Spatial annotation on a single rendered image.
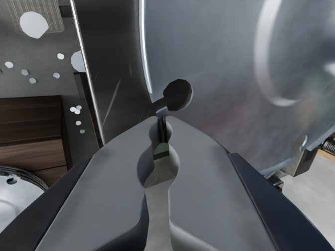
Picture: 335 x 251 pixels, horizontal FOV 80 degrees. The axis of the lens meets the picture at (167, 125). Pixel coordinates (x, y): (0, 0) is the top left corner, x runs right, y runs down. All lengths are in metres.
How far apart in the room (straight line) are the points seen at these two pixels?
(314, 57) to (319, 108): 0.08
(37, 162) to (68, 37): 0.47
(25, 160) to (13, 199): 0.11
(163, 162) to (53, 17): 0.54
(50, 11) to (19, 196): 0.52
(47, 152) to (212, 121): 0.55
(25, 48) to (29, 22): 0.67
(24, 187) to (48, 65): 0.46
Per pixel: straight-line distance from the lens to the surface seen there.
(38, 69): 0.92
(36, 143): 0.64
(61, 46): 0.90
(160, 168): 0.36
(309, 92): 0.22
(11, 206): 0.72
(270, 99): 0.19
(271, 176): 0.26
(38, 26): 0.24
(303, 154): 0.37
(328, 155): 1.40
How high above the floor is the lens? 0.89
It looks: 51 degrees down
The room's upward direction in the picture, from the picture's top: 138 degrees clockwise
